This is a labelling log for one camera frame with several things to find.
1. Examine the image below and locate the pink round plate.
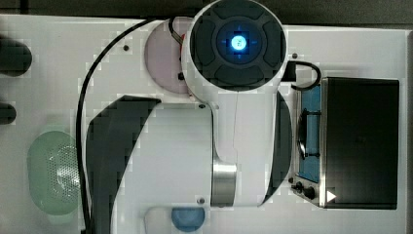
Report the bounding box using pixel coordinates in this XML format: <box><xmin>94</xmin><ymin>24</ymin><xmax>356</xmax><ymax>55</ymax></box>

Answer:
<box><xmin>144</xmin><ymin>19</ymin><xmax>188</xmax><ymax>95</ymax></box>

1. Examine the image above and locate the small black cup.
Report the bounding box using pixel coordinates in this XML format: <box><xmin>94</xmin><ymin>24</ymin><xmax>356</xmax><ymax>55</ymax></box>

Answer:
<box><xmin>0</xmin><ymin>102</ymin><xmax>17</xmax><ymax>125</ymax></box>

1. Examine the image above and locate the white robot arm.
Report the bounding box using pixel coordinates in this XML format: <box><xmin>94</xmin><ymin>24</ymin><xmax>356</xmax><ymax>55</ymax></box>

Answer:
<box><xmin>86</xmin><ymin>0</ymin><xmax>287</xmax><ymax>234</ymax></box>

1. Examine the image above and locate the black toaster oven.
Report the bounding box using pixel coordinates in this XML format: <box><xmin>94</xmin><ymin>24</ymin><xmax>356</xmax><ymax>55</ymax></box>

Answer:
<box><xmin>289</xmin><ymin>77</ymin><xmax>399</xmax><ymax>210</ymax></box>

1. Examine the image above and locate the blue bowl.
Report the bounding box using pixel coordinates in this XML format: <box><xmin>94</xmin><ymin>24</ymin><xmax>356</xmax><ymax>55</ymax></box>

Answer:
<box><xmin>171</xmin><ymin>208</ymin><xmax>206</xmax><ymax>232</ymax></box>

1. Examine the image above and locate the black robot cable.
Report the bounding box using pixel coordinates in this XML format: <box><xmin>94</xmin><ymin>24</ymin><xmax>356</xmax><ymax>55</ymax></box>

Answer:
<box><xmin>75</xmin><ymin>18</ymin><xmax>164</xmax><ymax>234</ymax></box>

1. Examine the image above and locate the green perforated colander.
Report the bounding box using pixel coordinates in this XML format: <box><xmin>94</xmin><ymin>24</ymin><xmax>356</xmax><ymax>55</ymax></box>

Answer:
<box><xmin>26</xmin><ymin>131</ymin><xmax>80</xmax><ymax>215</ymax></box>

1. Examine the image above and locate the large black cup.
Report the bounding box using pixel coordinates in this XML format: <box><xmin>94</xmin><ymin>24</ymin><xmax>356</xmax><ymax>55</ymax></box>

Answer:
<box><xmin>0</xmin><ymin>37</ymin><xmax>32</xmax><ymax>77</ymax></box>

